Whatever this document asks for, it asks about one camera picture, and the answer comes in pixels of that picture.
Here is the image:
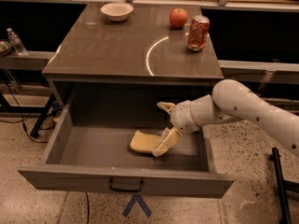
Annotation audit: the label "yellow sponge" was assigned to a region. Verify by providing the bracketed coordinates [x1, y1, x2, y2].
[130, 131, 160, 154]

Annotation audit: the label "grey cabinet with top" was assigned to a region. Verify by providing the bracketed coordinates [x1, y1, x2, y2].
[42, 2, 224, 123]

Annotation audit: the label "open grey top drawer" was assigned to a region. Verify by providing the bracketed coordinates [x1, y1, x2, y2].
[17, 83, 235, 199]

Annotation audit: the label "bowl on side shelf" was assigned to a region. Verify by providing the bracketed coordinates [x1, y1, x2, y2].
[0, 40, 13, 57]

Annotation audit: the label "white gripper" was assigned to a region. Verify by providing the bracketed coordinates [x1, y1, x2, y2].
[152, 95, 242, 158]

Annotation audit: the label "red apple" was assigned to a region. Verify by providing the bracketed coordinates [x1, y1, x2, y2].
[169, 7, 188, 29]

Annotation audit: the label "black drawer handle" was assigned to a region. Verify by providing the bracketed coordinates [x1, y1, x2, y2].
[109, 179, 144, 193]

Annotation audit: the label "black floor cable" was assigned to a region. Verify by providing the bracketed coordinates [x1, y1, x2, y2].
[0, 84, 54, 145]

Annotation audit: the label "white bowl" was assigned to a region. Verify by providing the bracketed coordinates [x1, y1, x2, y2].
[100, 3, 134, 21]

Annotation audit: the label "clear plastic water bottle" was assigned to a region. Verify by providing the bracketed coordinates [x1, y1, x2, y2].
[7, 28, 27, 55]

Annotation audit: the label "red soda can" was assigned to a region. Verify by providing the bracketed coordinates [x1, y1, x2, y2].
[188, 15, 209, 51]

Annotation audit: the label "black metal stand leg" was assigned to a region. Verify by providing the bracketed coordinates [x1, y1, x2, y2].
[270, 147, 299, 224]

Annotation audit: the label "black table leg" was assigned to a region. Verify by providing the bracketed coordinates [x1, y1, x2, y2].
[30, 94, 55, 138]

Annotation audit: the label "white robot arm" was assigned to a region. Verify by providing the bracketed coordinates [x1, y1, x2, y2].
[152, 79, 299, 157]

